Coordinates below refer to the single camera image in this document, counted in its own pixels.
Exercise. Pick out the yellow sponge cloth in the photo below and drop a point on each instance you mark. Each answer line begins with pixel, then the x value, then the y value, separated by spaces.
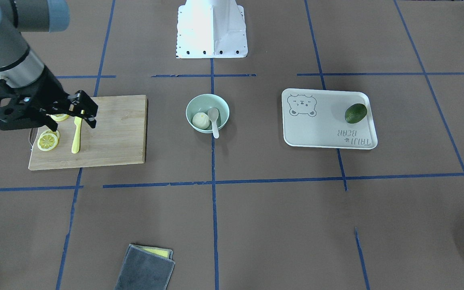
pixel 166 253

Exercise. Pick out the bamboo cutting board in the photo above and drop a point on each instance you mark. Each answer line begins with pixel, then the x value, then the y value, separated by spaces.
pixel 119 138

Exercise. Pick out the grey folded cloth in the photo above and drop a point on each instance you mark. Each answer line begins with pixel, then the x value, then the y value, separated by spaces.
pixel 143 270

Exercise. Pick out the lemon slice lower back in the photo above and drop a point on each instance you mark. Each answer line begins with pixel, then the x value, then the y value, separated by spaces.
pixel 56 133

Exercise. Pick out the white bear tray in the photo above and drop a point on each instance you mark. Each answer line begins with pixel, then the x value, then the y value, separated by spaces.
pixel 316 118

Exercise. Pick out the white steamed bun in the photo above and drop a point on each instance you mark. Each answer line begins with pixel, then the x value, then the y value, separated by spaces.
pixel 201 121

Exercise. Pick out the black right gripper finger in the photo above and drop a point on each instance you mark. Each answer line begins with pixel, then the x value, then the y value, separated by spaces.
pixel 90 120
pixel 51 122

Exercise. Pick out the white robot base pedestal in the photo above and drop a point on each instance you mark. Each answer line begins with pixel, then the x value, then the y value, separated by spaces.
pixel 211 29

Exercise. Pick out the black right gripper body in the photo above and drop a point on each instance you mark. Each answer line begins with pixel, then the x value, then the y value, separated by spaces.
pixel 50 89

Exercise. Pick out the lemon slice upper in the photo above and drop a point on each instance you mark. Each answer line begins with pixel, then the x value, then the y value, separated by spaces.
pixel 59 117

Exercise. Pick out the light green bowl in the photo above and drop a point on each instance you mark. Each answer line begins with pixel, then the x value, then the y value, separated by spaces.
pixel 201 104

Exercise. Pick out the green avocado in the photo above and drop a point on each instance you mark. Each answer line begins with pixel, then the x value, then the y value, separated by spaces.
pixel 355 113

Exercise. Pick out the yellow plastic knife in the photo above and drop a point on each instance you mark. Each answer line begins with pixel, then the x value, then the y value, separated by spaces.
pixel 76 142

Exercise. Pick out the white plastic spoon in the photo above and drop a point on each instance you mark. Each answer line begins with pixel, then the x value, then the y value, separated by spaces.
pixel 213 114

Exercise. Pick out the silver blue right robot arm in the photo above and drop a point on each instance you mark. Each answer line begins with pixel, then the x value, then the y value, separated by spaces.
pixel 19 64

